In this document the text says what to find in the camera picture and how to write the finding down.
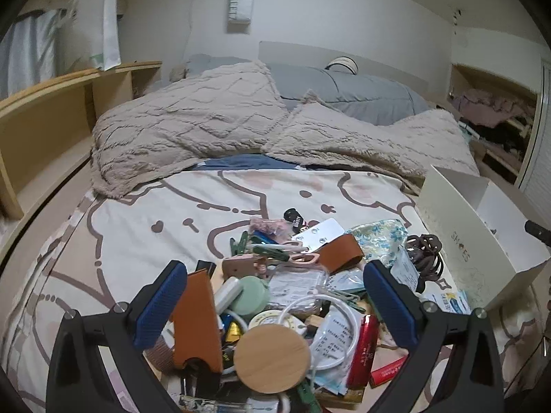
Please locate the pile of pink clothes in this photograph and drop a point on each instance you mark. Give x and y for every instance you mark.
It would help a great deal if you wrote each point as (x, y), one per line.
(490, 103)

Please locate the grey curtain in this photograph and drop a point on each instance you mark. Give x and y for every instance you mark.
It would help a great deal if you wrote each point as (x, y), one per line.
(26, 56)

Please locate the white printed sachet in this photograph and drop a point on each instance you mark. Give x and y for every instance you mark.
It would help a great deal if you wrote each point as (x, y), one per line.
(333, 340)

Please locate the white cardboard box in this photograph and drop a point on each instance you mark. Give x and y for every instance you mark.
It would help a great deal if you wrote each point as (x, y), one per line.
(456, 241)

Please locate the white tote bag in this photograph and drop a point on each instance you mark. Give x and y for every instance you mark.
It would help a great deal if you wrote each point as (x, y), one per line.
(92, 26)

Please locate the pink leather holder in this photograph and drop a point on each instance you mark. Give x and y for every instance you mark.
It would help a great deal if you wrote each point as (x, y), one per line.
(241, 269)

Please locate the clear plastic packet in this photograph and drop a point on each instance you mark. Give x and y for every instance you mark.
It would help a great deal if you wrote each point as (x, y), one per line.
(297, 282)

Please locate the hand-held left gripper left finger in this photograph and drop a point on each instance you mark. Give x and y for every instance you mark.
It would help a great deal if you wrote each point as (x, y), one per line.
(159, 305)

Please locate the grey pillow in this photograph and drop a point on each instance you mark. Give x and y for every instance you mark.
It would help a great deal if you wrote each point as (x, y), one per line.
(370, 97)

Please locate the beige tape roll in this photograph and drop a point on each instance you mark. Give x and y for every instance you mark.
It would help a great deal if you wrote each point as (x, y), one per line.
(275, 319)

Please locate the mint green round case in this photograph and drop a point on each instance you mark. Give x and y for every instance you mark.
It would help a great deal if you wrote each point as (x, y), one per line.
(249, 294)

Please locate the blue white mask packet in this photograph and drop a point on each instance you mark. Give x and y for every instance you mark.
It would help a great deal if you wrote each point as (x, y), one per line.
(447, 303)

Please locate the pale blue packet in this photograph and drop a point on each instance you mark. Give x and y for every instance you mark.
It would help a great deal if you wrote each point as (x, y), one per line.
(404, 271)

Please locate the black tag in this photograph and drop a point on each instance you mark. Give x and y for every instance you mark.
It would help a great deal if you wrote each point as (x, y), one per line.
(295, 218)

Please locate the gold foil wrapper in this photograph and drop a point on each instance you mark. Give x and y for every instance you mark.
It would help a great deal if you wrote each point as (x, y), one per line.
(231, 329)

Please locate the pink fluffy item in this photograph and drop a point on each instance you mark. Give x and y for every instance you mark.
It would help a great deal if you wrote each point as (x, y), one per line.
(267, 226)

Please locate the white hanging paper bag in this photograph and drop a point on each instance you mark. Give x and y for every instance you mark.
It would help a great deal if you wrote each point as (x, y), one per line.
(241, 4)

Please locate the beige fluffy blanket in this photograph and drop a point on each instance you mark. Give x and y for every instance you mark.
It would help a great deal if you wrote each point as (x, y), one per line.
(193, 120)

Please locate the dark blue cloth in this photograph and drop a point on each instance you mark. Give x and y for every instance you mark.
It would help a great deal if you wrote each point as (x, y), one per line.
(245, 162)

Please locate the pile of dark clothes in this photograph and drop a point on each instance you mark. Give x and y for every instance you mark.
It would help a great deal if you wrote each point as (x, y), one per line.
(508, 131)

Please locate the round wooden lid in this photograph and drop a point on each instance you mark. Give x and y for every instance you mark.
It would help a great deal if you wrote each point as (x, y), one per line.
(272, 359)

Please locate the orange leather case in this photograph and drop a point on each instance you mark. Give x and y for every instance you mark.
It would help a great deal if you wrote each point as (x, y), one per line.
(198, 318)

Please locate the red metal tube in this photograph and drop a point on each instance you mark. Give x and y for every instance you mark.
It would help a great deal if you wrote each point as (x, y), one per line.
(363, 352)

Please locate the floral fabric pouch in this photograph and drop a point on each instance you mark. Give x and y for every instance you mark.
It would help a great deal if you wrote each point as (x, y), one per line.
(379, 236)

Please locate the pink plastic clip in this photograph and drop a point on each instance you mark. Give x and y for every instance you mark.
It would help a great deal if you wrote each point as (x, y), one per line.
(303, 259)

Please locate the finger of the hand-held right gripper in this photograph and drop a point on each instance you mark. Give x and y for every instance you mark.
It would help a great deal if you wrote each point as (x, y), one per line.
(540, 232)

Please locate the white headboard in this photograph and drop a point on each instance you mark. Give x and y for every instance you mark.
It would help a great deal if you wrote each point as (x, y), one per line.
(292, 53)

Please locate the wooden bedside shelf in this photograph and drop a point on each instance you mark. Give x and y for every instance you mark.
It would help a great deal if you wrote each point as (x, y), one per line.
(43, 112)

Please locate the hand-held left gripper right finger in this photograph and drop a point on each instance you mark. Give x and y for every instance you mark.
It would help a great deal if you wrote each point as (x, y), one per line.
(389, 305)

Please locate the white card with holes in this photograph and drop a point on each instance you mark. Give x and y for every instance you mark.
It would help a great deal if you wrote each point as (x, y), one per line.
(320, 232)

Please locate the printed bed sheet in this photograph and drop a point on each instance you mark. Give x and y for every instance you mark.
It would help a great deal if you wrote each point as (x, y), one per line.
(129, 232)

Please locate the teal packet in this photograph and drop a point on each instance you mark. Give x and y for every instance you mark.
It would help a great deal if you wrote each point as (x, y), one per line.
(465, 127)

